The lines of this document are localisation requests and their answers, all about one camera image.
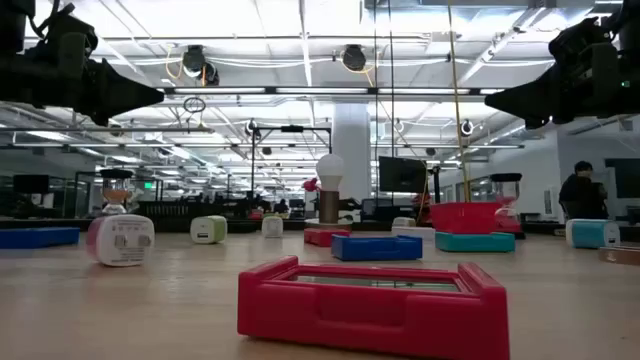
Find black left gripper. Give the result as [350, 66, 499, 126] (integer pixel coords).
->
[0, 30, 166, 127]

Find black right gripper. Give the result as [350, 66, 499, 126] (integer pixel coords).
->
[483, 43, 640, 131]

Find orange sand hourglass black caps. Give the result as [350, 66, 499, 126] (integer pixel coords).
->
[98, 168, 135, 217]

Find red sand hourglass black caps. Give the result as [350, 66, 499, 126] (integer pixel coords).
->
[489, 172, 526, 240]

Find teal white wall charger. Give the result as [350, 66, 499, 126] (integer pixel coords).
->
[565, 218, 622, 250]

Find teal plastic mirror frame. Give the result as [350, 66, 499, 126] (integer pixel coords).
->
[434, 230, 517, 254]

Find blue plastic mirror frame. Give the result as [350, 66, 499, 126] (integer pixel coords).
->
[330, 233, 424, 262]
[0, 226, 81, 250]

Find rose gold mirror frame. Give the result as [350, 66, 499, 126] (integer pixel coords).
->
[598, 244, 640, 267]

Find purple white wall charger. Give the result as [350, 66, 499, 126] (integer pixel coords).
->
[261, 215, 285, 239]

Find red plastic mirror frame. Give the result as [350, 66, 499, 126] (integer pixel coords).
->
[303, 227, 352, 248]
[236, 254, 512, 360]

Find person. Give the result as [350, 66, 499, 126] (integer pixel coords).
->
[558, 160, 610, 221]

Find white background machine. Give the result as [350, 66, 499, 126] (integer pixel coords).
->
[125, 185, 146, 215]

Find black background monitor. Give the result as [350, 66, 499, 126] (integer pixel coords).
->
[12, 174, 51, 195]

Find red plastic basket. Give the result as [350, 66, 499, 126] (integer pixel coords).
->
[429, 201, 504, 235]

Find black monitor on stand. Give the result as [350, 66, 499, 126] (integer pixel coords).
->
[378, 155, 429, 194]

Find white building column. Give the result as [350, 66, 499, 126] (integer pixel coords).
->
[331, 102, 372, 204]

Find long ceiling light strip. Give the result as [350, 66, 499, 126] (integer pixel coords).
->
[163, 85, 506, 97]

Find brass lamp with white bulb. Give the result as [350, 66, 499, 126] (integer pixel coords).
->
[303, 152, 354, 231]

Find yellow hanging cord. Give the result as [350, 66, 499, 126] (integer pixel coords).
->
[446, 0, 472, 204]

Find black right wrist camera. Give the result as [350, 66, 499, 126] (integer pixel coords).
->
[548, 16, 621, 69]

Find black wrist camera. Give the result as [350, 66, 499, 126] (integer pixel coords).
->
[38, 2, 100, 56]
[548, 16, 621, 69]

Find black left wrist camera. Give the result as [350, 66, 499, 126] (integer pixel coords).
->
[38, 2, 100, 56]

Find dark wall screen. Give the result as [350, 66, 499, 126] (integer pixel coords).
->
[603, 158, 640, 199]

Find pink white wall charger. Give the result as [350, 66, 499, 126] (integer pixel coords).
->
[85, 213, 156, 268]

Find black hanging cable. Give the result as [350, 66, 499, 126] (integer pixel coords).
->
[372, 0, 380, 204]
[388, 0, 396, 159]

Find green white wall charger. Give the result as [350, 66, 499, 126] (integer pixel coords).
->
[189, 214, 229, 245]

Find black metal station frame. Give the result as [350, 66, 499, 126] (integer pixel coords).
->
[249, 124, 333, 201]

